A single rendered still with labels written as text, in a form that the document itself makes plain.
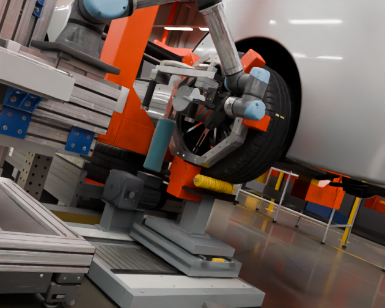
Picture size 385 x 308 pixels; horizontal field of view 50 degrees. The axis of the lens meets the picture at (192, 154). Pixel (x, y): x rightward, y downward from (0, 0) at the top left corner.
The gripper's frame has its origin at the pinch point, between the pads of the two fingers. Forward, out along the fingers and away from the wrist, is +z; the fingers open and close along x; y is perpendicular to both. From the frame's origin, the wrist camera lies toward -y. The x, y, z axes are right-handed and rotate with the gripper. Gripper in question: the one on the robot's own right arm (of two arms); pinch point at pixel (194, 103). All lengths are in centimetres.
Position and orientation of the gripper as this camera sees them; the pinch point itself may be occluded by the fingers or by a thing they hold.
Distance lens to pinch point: 178.4
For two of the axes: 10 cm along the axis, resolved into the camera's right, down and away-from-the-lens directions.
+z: -6.5, -2.3, 7.2
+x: -6.9, -2.2, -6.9
